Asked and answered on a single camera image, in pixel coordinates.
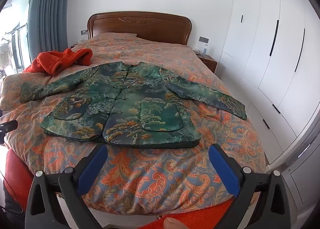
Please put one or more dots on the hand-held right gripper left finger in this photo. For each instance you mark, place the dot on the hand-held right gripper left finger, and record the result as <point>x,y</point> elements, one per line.
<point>93,169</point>

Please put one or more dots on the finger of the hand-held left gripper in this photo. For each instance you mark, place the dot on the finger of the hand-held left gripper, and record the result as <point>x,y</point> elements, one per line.
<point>8,126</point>

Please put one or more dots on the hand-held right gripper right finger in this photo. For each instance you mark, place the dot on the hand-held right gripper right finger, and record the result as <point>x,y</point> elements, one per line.
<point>223,171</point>

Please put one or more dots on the green landscape print jacket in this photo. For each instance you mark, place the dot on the green landscape print jacket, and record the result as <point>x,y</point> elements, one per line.
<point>150,109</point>

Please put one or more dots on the person's right hand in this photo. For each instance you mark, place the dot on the person's right hand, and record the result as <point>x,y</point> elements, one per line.
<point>173,224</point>

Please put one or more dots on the orange paisley duvet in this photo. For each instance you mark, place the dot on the orange paisley duvet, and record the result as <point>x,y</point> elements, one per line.
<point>150,176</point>

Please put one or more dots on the grey door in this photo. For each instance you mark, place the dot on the grey door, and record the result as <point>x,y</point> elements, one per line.
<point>300,169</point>

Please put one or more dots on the orange knitted sweater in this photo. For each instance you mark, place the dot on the orange knitted sweater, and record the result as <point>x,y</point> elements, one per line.
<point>50,61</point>

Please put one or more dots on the window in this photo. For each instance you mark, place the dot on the window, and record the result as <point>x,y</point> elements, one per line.
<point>12,31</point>

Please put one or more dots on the wooden nightstand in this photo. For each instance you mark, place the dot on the wooden nightstand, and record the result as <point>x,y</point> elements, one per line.
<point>208,62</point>

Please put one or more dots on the grey curtain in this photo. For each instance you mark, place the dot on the grey curtain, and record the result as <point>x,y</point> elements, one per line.
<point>50,19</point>

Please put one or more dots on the clear plastic bottle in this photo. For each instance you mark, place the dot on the clear plastic bottle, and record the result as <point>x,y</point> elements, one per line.
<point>205,49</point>

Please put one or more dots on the white wardrobe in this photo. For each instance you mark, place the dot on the white wardrobe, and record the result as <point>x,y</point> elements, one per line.
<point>262,44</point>

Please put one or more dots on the paisley pillow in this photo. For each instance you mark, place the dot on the paisley pillow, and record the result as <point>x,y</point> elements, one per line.
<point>112,35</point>

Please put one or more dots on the wooden bed headboard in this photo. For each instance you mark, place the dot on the wooden bed headboard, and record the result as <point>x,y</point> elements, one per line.
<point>150,29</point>

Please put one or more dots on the small wall socket beside headboard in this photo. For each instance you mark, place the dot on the small wall socket beside headboard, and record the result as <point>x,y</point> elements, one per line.
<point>84,32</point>

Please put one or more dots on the grey wall switch panel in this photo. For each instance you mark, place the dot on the grey wall switch panel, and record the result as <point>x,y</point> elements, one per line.
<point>203,39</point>

